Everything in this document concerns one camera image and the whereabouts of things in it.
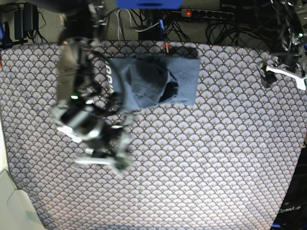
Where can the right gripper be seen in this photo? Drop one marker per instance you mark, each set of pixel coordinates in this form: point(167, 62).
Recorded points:
point(74, 112)

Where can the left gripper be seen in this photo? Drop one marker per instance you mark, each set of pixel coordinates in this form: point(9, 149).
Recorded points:
point(283, 61)

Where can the blue T-shirt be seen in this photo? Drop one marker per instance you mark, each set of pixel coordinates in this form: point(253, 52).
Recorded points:
point(148, 81)

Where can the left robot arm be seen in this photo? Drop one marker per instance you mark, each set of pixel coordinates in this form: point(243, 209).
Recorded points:
point(291, 50)

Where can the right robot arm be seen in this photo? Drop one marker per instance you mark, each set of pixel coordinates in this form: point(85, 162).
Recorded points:
point(84, 23)

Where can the fan patterned tablecloth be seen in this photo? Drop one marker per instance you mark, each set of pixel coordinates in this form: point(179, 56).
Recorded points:
point(224, 163)

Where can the red black table clamp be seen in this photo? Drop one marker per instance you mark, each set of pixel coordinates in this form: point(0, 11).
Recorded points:
point(166, 48)

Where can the grey white plastic bin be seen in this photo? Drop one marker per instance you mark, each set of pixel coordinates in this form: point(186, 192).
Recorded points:
point(16, 209)

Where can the black power adapter box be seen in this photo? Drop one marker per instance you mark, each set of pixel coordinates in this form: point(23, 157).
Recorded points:
point(153, 34)

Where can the black power brick left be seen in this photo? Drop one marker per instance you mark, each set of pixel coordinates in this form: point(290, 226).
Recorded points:
point(26, 22)

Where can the black OpenArm base box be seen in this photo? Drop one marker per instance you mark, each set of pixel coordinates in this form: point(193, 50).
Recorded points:
point(293, 212)

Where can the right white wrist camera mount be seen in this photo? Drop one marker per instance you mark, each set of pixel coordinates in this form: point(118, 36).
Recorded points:
point(106, 144)

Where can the white power strip red switch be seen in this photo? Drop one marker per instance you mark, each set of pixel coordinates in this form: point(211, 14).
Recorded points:
point(206, 14)

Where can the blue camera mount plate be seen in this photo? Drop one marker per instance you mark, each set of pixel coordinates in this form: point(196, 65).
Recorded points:
point(149, 4)

